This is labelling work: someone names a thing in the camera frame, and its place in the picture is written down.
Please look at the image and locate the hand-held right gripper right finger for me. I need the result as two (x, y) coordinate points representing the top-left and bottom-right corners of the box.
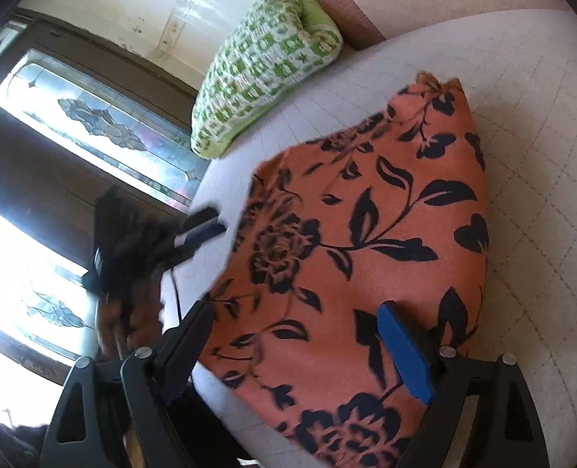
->
(377, 301), (551, 468)

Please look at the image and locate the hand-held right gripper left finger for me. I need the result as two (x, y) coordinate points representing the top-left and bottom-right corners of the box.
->
(40, 300), (214, 468)

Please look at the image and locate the green patterned pillow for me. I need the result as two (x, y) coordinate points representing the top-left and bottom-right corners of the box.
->
(191, 0), (344, 159)

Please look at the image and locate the black cable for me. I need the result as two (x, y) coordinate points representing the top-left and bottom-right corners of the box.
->
(170, 270), (183, 326)

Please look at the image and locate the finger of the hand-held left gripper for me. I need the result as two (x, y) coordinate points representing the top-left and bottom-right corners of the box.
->
(179, 207), (219, 238)
(170, 223), (227, 267)

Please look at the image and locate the orange floral garment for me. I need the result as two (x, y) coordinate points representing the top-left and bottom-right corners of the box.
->
(198, 72), (489, 468)

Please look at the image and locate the dark door with glass panels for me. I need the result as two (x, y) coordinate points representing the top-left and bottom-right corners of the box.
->
(0, 10), (211, 386)

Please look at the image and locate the pink backrest cushion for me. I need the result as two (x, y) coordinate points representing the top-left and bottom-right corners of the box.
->
(317, 0), (574, 50)

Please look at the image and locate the person's left hand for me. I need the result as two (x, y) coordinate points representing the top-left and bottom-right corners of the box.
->
(96, 273), (166, 358)

